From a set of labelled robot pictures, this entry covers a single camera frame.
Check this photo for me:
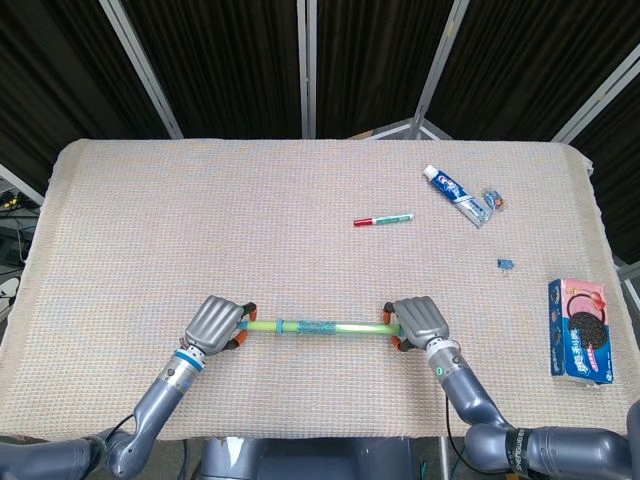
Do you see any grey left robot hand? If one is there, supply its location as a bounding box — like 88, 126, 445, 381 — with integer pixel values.
180, 294, 260, 357

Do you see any blue green water pump toy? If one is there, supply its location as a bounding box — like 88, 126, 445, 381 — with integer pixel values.
238, 317, 404, 337

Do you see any beige woven tablecloth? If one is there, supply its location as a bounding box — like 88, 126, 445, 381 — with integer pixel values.
0, 138, 640, 444

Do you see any grey robot torso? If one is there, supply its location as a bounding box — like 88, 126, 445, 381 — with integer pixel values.
199, 436, 444, 480

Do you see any white marker with red cap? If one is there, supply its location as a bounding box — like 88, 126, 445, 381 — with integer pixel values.
353, 212, 415, 229

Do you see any white screen base bar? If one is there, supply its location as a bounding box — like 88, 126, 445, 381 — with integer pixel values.
0, 163, 46, 207

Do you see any dark pleated screen curtain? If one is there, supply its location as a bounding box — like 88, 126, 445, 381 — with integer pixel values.
0, 0, 171, 184
315, 0, 459, 140
569, 64, 640, 271
117, 0, 306, 140
424, 0, 640, 144

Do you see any blue and white toothpaste tube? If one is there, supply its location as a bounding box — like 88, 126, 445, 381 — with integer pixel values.
422, 165, 491, 230

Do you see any small blue snack packet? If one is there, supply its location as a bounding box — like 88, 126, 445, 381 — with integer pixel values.
481, 187, 507, 211

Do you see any blue cookie box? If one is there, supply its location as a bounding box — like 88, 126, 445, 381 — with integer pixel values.
547, 277, 615, 389

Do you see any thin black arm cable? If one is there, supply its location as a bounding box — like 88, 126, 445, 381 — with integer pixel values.
443, 394, 459, 480

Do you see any white screen frame post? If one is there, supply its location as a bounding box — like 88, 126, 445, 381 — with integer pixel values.
296, 0, 319, 140
98, 0, 184, 140
549, 42, 640, 146
372, 0, 471, 141

